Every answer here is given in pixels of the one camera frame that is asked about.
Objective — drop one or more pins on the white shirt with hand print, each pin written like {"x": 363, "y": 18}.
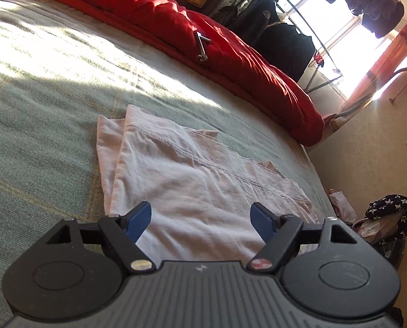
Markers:
{"x": 196, "y": 184}

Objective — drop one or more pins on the pale pink bag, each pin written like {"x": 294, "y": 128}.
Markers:
{"x": 343, "y": 206}

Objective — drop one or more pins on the grey metal clamp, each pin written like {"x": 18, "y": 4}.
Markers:
{"x": 201, "y": 46}

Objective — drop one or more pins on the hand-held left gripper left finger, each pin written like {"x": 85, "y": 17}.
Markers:
{"x": 140, "y": 220}

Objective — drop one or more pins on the dark jacket with round patch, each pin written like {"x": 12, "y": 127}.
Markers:
{"x": 254, "y": 10}

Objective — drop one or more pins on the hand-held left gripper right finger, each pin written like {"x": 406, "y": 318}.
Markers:
{"x": 261, "y": 220}

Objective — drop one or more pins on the red quilt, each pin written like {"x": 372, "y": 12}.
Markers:
{"x": 224, "y": 58}

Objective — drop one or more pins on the navy star-patterned cloth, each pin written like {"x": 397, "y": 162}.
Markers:
{"x": 391, "y": 211}

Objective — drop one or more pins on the small red clothes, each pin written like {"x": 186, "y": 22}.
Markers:
{"x": 319, "y": 58}

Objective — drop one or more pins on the dark clothes on window line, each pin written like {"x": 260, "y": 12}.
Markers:
{"x": 371, "y": 3}

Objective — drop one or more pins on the bed with green plaid cover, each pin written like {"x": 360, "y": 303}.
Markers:
{"x": 53, "y": 109}

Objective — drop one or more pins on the window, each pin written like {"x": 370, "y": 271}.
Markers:
{"x": 340, "y": 24}

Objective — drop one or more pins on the orange floral curtain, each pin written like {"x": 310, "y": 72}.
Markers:
{"x": 388, "y": 58}

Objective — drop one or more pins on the metal clothes drying rack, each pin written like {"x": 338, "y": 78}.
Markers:
{"x": 323, "y": 83}

